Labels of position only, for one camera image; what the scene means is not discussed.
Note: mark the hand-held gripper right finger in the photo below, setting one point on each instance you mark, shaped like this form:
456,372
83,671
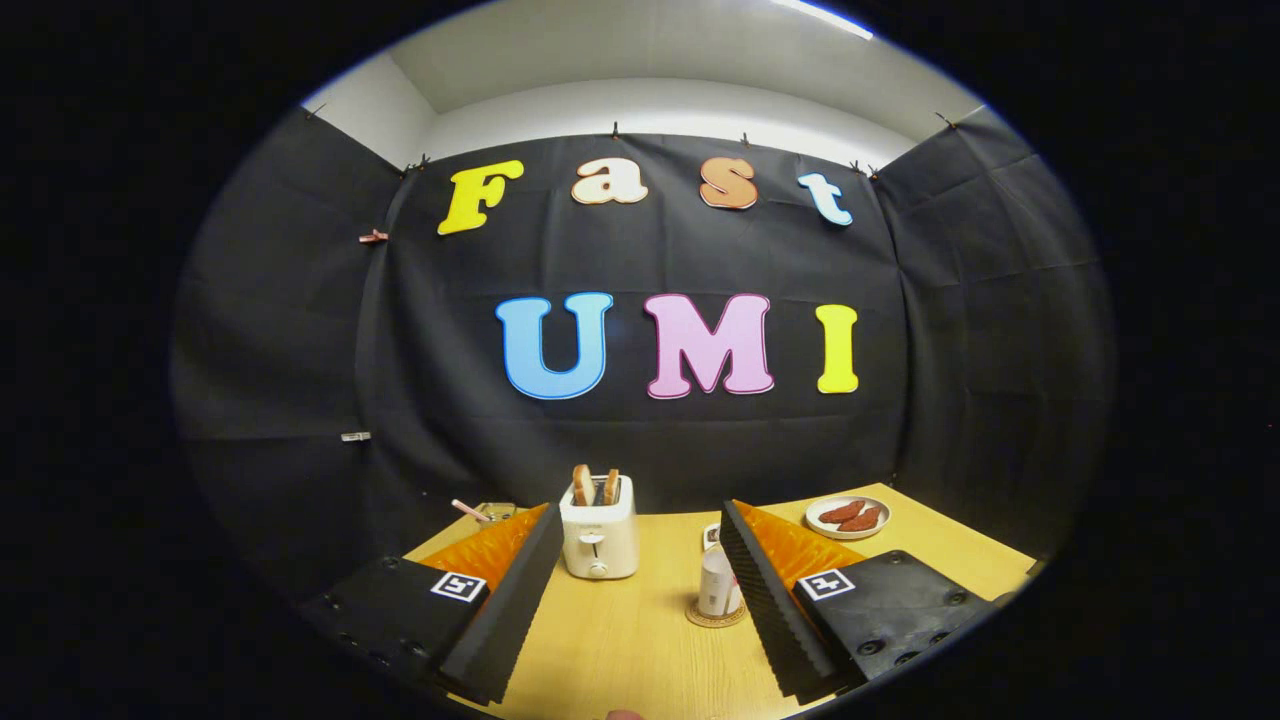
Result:
765,610

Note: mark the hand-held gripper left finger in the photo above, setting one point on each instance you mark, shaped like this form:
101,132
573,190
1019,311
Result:
515,600

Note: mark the clear juice bottle white label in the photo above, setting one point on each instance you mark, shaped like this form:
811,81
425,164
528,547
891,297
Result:
716,585

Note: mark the round brown cork coaster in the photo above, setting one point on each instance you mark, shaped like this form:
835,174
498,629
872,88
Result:
700,618

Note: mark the small white dish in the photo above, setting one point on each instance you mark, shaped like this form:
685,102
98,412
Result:
711,536

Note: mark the cream toaster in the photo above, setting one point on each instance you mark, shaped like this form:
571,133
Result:
598,545

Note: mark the pink straw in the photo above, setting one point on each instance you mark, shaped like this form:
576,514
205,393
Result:
468,510

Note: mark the wooden table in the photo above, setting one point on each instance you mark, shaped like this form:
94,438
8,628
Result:
620,650

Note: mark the red sausage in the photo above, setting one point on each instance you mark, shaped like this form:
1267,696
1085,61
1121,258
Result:
842,512
863,520

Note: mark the toast slice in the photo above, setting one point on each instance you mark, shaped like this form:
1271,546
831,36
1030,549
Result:
611,487
582,485

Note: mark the white plate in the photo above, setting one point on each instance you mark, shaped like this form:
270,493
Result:
878,508

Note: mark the black backdrop cloth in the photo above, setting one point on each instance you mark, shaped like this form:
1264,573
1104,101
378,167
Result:
450,340

